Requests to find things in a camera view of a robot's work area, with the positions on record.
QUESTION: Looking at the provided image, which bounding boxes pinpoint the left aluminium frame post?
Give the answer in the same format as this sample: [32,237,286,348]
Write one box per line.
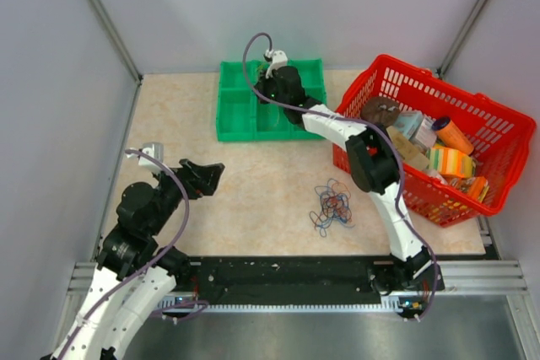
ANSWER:
[87,0,143,85]

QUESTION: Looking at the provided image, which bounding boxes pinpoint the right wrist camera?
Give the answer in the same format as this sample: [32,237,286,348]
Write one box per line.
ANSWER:
[264,50,289,71]

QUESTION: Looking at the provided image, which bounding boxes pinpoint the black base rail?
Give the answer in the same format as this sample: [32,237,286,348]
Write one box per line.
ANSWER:
[168,255,444,306]

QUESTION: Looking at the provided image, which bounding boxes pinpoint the purple cable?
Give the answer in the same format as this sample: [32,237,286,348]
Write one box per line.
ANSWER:
[242,32,440,323]
[54,148,212,360]

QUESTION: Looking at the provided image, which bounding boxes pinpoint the green six-compartment tray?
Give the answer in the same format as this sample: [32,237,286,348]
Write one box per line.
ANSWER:
[215,59,327,142]

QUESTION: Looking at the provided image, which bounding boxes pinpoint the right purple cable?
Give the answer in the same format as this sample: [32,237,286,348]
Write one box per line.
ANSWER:
[242,32,440,323]

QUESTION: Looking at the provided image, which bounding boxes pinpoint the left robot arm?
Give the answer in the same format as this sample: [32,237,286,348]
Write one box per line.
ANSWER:
[48,158,225,359]

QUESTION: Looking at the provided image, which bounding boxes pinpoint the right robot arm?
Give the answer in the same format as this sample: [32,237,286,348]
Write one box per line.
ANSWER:
[253,66,440,293]

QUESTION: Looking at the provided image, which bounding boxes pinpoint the right aluminium frame post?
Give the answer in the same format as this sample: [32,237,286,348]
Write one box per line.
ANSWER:
[435,0,490,79]

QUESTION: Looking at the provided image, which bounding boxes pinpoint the orange snack packet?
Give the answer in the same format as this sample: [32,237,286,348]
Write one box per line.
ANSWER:
[449,176,489,202]

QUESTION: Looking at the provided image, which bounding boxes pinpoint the brown round pouch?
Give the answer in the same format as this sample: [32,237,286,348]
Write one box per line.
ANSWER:
[359,96,400,127]

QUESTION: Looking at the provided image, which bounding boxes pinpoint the light blue patterned box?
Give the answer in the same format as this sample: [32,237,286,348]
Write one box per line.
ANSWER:
[394,110,437,149]

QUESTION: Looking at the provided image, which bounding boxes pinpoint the brown cardboard box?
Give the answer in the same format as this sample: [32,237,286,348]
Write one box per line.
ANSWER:
[386,126,429,171]

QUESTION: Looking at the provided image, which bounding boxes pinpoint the red plastic basket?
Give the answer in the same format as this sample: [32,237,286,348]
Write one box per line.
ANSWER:
[337,55,536,227]

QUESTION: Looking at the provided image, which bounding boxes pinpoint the orange bottle blue cap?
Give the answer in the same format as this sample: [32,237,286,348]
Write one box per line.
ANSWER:
[431,116,474,155]

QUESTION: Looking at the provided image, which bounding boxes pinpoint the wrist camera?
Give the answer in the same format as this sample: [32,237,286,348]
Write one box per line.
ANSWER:
[124,142,165,174]
[264,50,289,71]

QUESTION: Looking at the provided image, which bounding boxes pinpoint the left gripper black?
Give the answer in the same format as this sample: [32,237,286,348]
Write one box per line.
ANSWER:
[148,157,224,235]

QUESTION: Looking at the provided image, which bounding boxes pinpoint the yellow green sponge pack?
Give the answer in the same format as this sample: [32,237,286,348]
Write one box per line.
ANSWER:
[427,148,476,179]

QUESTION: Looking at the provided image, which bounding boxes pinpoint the coloured wire bundle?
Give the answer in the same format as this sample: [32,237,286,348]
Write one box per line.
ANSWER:
[308,178,355,239]

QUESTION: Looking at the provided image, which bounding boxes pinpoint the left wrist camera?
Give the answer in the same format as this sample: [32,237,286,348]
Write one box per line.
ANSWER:
[124,142,165,174]

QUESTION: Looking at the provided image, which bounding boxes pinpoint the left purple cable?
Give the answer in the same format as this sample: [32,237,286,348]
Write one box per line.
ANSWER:
[54,148,212,360]

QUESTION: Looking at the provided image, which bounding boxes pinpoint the aluminium frame post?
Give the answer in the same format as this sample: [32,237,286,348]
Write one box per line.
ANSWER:
[435,0,490,79]
[87,0,143,85]

